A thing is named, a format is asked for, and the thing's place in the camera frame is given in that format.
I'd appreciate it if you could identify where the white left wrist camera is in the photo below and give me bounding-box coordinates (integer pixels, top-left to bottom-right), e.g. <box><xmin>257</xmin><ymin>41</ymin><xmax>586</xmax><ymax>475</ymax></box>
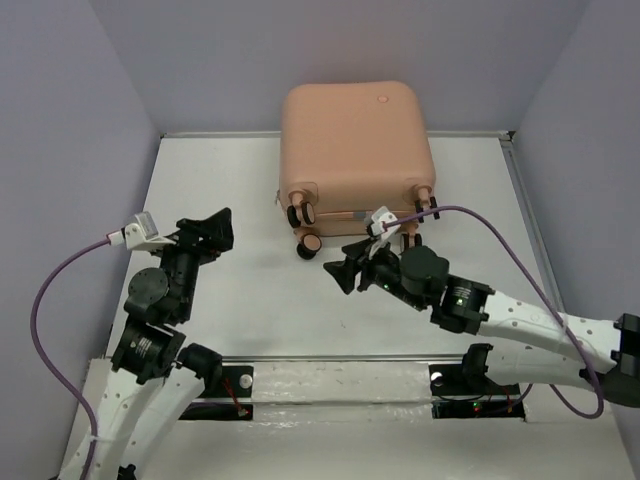
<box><xmin>123</xmin><ymin>211</ymin><xmax>175</xmax><ymax>253</ymax></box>

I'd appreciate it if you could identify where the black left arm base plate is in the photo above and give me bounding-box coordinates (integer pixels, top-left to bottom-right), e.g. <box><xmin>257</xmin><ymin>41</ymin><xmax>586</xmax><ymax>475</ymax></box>
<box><xmin>180</xmin><ymin>365</ymin><xmax>254</xmax><ymax>422</ymax></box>

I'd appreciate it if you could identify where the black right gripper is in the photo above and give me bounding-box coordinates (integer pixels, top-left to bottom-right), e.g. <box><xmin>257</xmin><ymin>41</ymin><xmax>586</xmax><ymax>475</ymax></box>
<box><xmin>322</xmin><ymin>235</ymin><xmax>427</xmax><ymax>311</ymax></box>

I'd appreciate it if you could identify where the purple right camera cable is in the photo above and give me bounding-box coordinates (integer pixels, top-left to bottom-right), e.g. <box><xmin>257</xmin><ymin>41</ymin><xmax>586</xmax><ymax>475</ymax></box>
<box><xmin>382</xmin><ymin>204</ymin><xmax>606</xmax><ymax>420</ymax></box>

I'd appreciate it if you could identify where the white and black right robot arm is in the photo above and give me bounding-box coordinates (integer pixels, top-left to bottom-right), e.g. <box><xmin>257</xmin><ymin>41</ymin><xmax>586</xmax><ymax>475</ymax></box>
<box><xmin>323</xmin><ymin>240</ymin><xmax>639</xmax><ymax>408</ymax></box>

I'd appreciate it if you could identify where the pink hard-shell suitcase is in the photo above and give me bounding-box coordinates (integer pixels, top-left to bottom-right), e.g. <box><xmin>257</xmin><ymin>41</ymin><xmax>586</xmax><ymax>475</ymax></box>
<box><xmin>278</xmin><ymin>81</ymin><xmax>437</xmax><ymax>260</ymax></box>

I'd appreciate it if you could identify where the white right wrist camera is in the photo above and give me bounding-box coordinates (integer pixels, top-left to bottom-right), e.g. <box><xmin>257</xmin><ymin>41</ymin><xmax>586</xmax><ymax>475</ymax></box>
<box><xmin>366</xmin><ymin>206</ymin><xmax>400</xmax><ymax>260</ymax></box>

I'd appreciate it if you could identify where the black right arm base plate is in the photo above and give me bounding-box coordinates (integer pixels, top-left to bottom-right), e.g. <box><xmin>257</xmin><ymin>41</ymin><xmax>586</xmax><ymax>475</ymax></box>
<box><xmin>430</xmin><ymin>364</ymin><xmax>526</xmax><ymax>420</ymax></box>

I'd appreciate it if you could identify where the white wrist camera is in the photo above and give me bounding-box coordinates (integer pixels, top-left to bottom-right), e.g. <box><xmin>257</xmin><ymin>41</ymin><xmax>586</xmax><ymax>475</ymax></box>
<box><xmin>123</xmin><ymin>211</ymin><xmax>175</xmax><ymax>253</ymax></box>
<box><xmin>366</xmin><ymin>206</ymin><xmax>400</xmax><ymax>260</ymax></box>

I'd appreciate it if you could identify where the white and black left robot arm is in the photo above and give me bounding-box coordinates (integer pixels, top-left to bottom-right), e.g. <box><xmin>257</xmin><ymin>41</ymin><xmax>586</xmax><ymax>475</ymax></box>
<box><xmin>58</xmin><ymin>208</ymin><xmax>234</xmax><ymax>479</ymax></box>

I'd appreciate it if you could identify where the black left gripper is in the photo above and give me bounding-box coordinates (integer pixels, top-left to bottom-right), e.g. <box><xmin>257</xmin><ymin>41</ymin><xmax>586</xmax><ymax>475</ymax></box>
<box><xmin>152</xmin><ymin>205</ymin><xmax>237</xmax><ymax>318</ymax></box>

